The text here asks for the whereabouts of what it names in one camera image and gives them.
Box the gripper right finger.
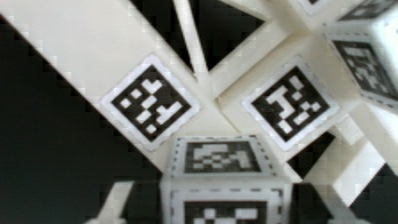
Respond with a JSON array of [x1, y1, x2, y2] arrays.
[[315, 185, 372, 224]]

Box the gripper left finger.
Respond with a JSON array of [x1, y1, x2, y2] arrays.
[[86, 181, 135, 224]]

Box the white chair leg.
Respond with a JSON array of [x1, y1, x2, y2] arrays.
[[324, 0, 398, 110], [160, 136, 293, 224]]

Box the white chair back frame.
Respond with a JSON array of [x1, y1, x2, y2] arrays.
[[0, 0, 398, 208]]

